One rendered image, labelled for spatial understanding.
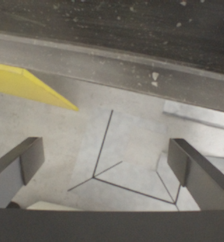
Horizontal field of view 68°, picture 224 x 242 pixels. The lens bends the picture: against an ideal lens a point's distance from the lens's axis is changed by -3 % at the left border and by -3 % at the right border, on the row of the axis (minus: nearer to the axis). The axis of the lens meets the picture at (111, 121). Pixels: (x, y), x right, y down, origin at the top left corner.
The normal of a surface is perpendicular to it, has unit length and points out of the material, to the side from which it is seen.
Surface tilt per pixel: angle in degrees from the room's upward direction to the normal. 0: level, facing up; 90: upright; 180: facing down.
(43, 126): 0
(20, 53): 0
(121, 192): 10
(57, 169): 0
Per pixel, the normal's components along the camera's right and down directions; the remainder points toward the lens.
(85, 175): -0.29, -0.20
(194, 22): -0.26, 0.96
